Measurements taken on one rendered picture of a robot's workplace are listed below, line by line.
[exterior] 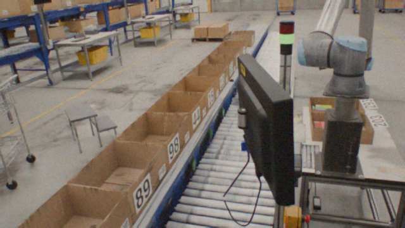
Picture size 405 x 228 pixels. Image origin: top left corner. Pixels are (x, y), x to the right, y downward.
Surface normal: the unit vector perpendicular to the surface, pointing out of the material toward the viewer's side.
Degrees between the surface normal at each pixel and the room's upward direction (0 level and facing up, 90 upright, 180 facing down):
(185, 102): 89
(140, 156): 89
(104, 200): 89
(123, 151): 90
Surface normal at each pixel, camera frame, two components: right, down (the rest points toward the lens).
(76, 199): -0.26, 0.39
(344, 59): -0.59, 0.33
